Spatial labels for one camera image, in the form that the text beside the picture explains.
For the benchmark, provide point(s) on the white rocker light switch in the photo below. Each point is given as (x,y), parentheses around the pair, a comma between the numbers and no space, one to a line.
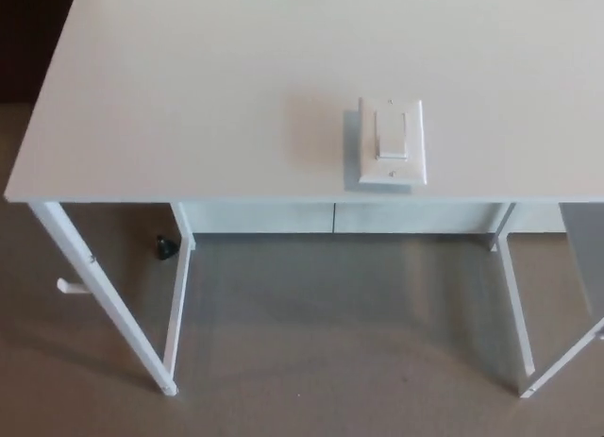
(401,168)

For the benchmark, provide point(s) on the white cabinet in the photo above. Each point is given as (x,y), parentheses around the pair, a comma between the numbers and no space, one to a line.
(264,217)

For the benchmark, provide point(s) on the white hook on table leg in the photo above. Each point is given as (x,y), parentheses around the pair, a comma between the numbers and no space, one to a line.
(71,287)

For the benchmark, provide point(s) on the grey switch base plate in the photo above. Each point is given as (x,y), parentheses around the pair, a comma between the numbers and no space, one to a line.
(351,173)

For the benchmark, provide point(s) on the white table with metal frame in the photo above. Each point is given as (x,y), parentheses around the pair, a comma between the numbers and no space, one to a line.
(189,125)

